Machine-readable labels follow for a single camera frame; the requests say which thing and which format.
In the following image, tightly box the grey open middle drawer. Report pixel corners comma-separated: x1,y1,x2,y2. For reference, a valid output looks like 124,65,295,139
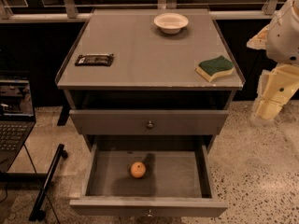
70,147,228,217

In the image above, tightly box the black stand leg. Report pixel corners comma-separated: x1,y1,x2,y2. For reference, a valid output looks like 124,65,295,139
29,144,67,221

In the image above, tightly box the green yellow sponge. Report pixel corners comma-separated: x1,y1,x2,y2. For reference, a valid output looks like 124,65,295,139
195,56,235,82

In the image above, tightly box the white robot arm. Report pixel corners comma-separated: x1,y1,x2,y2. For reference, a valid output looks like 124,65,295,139
247,0,299,120

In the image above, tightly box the white bowl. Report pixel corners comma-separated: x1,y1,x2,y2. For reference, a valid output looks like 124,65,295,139
154,13,189,35

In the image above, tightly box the black laptop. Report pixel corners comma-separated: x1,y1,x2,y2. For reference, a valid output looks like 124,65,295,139
0,71,36,173

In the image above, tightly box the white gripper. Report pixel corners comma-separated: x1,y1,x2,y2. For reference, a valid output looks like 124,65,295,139
247,25,299,120

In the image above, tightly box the grey drawer cabinet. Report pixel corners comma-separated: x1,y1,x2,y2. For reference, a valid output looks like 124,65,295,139
56,9,244,147

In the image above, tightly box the metal window railing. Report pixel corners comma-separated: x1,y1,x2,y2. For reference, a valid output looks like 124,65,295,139
0,0,299,24

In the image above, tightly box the orange fruit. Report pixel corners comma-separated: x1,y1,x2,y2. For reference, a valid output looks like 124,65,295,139
130,161,146,178

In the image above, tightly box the black snack bar packet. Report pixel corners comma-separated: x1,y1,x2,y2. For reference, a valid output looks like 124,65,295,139
75,53,114,66

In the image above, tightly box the grey upper drawer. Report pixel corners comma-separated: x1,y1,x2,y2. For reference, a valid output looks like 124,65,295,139
70,110,228,135

